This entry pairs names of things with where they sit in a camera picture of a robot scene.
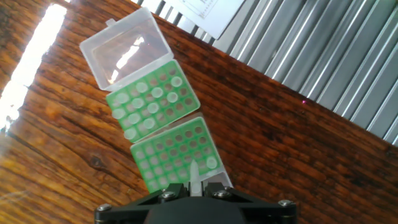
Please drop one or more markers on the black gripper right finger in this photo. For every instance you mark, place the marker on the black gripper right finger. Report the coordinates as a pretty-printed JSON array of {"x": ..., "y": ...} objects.
[{"x": 267, "y": 213}]

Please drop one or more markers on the clear box green tip rack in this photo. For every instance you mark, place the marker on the clear box green tip rack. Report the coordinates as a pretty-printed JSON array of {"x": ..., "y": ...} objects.
[
  {"x": 174, "y": 146},
  {"x": 124, "y": 46}
]

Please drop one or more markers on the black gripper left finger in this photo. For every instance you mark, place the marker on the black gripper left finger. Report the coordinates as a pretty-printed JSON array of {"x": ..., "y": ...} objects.
[{"x": 124, "y": 213}]

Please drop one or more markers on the brown wooden board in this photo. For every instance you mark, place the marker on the brown wooden board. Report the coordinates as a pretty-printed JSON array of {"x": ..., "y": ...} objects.
[{"x": 295, "y": 140}]

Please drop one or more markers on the white printed paper sheet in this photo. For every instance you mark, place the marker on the white printed paper sheet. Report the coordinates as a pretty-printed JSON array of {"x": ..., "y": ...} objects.
[{"x": 211, "y": 15}]

